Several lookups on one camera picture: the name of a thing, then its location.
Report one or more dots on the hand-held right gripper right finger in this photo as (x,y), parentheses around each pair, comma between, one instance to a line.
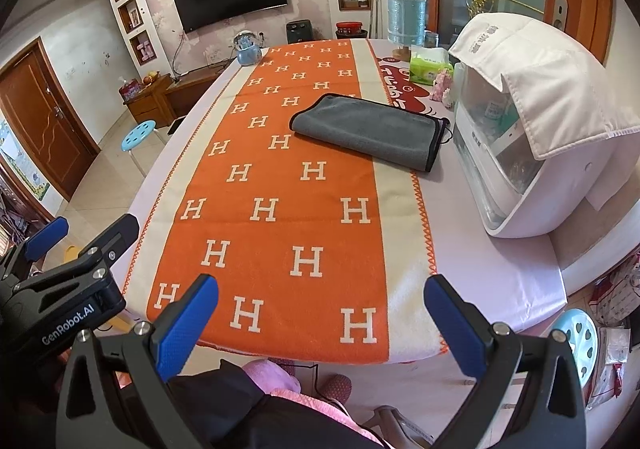
(455,329)

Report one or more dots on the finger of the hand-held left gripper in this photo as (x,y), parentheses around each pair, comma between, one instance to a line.
(47,236)
(116,235)

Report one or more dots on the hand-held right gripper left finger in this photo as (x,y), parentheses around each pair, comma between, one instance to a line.
(187,326)

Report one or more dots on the grey towel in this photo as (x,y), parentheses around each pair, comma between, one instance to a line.
(360,129)

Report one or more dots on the person's black and pink clothing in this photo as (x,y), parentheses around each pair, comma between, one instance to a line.
(240,404)

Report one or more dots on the blue round stool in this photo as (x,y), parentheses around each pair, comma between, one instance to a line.
(140,134)
(580,339)

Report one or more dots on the brown wooden door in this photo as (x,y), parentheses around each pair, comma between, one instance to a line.
(45,129)

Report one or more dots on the pale pink tablecloth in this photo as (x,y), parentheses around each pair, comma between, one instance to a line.
(450,214)

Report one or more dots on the pink slipper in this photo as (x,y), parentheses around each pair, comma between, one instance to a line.
(336,386)

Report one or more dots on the pink box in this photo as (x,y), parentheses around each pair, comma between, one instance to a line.
(130,91)

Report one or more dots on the wooden television cabinet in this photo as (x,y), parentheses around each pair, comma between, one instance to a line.
(165,96)

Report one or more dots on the white countertop appliance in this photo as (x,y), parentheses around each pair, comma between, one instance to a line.
(550,209)

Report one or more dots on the orange printed blanket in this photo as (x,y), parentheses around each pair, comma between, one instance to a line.
(300,209)

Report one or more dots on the pile of plastic bags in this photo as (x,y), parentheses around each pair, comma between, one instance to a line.
(617,319)

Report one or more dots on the blue snow globe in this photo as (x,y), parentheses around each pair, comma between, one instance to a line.
(246,49)

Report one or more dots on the pink figurine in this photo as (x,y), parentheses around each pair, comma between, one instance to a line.
(442,84)

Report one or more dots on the white cloth cover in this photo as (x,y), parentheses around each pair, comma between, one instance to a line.
(550,89)

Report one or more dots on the green tissue pack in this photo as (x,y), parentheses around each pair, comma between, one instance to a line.
(430,65)

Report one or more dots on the black heater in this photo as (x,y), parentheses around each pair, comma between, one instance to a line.
(299,31)

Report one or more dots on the glass jar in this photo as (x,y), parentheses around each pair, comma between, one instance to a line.
(431,39)

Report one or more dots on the red round tin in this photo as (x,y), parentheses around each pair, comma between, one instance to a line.
(351,29)

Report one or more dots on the light blue cylindrical container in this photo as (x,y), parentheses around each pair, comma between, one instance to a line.
(406,19)

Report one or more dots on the colourful wall poster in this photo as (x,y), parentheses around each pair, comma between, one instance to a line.
(22,169)

